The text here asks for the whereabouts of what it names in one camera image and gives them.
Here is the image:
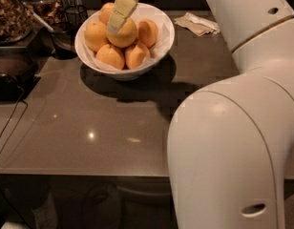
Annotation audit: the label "yellow taped gripper finger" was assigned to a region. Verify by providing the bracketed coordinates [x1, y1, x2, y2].
[107, 0, 138, 34]

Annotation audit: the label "orange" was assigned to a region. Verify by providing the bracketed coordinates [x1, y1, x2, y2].
[107, 18, 137, 48]
[136, 18, 158, 48]
[84, 21, 109, 52]
[98, 2, 114, 24]
[125, 41, 150, 70]
[95, 44, 125, 70]

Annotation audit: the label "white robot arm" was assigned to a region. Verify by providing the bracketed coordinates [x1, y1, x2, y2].
[167, 0, 294, 229]

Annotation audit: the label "white ceramic bowl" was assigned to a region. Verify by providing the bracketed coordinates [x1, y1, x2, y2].
[74, 3, 175, 81]

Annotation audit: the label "black mesh cup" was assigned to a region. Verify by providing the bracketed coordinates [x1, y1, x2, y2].
[65, 5, 88, 29]

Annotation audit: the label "crumpled paper napkins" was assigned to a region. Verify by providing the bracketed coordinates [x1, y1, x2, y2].
[174, 12, 221, 36]

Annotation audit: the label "dark glass cup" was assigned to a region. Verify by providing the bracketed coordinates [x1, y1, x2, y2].
[51, 21, 76, 60]

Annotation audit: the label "large glass snack jar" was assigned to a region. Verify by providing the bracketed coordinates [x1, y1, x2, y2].
[0, 0, 32, 46]

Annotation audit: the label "black appliance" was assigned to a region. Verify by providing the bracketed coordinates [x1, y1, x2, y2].
[0, 47, 39, 102]

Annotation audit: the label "white handled utensil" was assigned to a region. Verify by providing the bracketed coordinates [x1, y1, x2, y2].
[16, 0, 54, 32]

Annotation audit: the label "black cable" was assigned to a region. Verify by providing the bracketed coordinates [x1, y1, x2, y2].
[0, 72, 29, 164]

